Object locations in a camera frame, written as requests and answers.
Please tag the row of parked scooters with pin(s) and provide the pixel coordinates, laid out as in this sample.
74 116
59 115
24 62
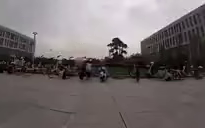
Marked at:
103 75

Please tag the person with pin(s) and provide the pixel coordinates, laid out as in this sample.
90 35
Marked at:
137 74
88 68

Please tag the green hedge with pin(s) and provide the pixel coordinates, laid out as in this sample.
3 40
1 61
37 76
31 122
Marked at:
120 70

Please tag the tall dark tree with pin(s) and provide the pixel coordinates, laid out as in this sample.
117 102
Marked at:
116 46

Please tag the grey concrete paved plaza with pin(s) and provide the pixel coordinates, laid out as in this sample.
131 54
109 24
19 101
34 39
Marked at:
100 100

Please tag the lamp pole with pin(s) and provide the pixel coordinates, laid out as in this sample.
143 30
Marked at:
34 45

